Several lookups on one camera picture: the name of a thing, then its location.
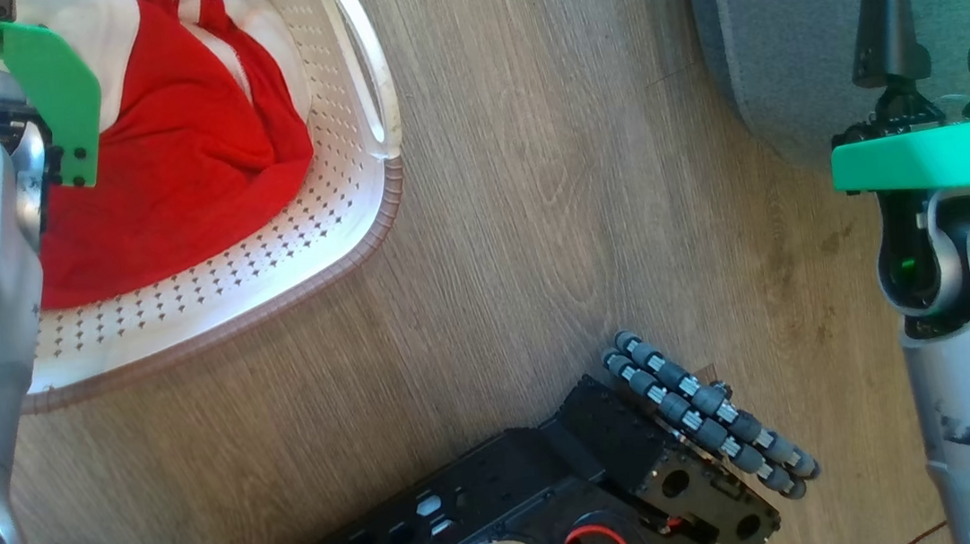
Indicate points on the white perforated laundry basket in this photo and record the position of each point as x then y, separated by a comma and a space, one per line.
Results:
268, 268

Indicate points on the grey roller omni wheel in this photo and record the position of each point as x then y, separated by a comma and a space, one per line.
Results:
707, 415

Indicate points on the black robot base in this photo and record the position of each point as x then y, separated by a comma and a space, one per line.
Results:
491, 497

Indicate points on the grey fabric sofa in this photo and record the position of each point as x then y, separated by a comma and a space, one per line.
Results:
775, 25

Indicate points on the red and white garment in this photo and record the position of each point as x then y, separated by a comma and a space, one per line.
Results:
184, 150

